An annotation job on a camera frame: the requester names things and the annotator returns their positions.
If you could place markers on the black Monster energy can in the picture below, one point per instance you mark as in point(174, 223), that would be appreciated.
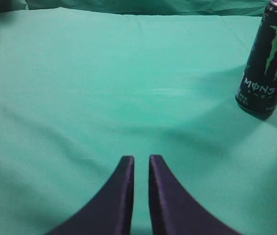
point(257, 92)

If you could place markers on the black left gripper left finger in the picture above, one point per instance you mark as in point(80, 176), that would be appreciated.
point(109, 212)

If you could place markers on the green tablecloth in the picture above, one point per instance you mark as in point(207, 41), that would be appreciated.
point(80, 89)

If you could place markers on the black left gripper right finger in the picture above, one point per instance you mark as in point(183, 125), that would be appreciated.
point(173, 210)

